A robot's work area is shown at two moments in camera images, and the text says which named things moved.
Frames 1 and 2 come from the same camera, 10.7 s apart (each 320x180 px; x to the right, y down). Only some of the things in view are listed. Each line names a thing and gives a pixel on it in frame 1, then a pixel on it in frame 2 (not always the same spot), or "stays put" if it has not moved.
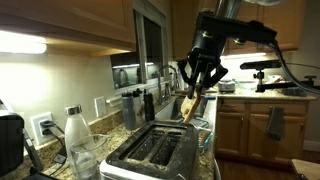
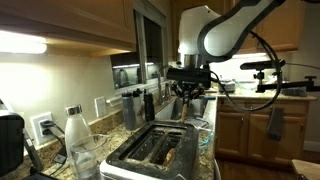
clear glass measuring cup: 84,153 stays put
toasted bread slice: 189,105 → 169,157
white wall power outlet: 36,121 stays put
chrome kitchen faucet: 167,85 stays put
